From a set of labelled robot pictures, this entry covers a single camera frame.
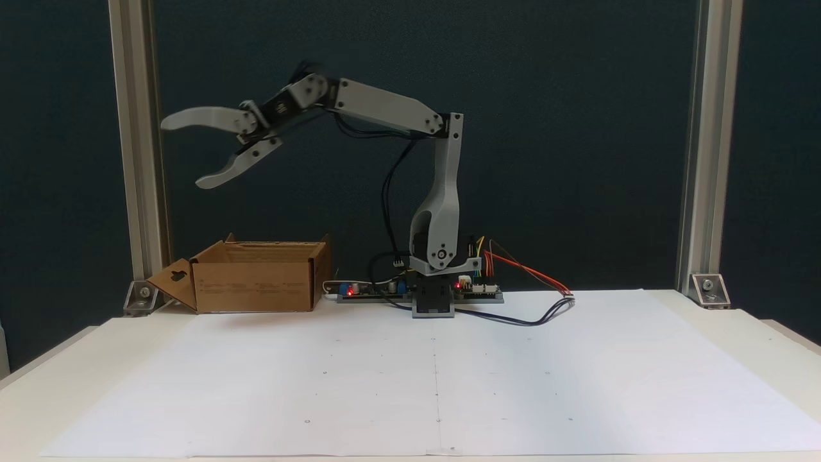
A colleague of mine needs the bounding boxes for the thin board power cable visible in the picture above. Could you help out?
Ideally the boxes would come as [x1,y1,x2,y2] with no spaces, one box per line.
[322,279,377,298]

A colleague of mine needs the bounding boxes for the aluminium profile post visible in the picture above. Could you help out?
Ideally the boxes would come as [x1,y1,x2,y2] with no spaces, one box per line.
[108,0,173,284]
[675,0,745,293]

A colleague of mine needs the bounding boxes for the black cable with white plug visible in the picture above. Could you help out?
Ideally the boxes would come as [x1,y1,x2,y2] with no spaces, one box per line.
[377,292,576,327]

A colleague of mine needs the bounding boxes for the red orange wire bundle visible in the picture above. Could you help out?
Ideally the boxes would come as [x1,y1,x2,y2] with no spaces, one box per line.
[484,240,573,297]

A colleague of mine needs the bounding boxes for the coloured jumper wire bundle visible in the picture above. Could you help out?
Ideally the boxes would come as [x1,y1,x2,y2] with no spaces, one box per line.
[470,234,498,283]

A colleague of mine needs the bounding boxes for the grey pivoting gripper jaw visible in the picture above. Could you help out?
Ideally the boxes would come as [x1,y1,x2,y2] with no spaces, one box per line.
[195,136,284,191]

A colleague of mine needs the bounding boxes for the blue circuit board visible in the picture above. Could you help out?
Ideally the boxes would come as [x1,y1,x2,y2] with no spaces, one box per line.
[337,278,415,304]

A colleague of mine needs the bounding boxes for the dark circuit board white connectors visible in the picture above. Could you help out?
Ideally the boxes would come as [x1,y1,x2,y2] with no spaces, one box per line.
[454,275,504,304]

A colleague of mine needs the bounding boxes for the brown cardboard box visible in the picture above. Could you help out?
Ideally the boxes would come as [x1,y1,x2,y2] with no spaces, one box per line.
[146,234,333,314]

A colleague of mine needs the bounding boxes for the metal corner bracket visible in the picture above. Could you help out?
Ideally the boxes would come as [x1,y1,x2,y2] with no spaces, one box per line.
[123,278,161,317]
[690,273,732,309]

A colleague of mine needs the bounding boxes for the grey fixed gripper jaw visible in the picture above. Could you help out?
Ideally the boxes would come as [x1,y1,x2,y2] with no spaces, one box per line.
[160,105,257,137]

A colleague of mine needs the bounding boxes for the black servo cable bundle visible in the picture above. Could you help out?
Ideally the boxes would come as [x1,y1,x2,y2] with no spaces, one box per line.
[367,250,415,300]
[380,128,421,264]
[330,109,415,140]

